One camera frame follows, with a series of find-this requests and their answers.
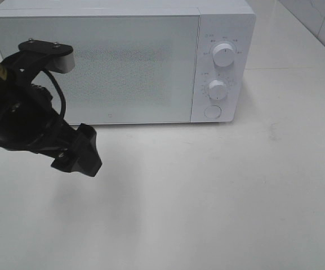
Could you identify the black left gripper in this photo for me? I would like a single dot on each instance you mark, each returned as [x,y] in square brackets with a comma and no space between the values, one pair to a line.
[32,109]

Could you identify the white round door button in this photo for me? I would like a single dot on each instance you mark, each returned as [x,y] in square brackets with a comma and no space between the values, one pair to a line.
[213,112]

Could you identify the white microwave knob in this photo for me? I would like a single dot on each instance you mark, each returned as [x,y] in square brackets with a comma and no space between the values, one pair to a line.
[217,90]
[223,54]

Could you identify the white microwave door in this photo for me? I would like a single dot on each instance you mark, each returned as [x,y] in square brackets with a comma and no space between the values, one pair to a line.
[127,69]

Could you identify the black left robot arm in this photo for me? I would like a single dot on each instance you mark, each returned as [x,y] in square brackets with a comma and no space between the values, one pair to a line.
[33,106]

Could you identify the white microwave oven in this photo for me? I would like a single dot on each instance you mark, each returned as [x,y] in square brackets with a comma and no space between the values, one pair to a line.
[219,21]

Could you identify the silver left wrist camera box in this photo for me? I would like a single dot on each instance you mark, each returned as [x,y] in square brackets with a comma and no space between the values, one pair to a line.
[55,56]

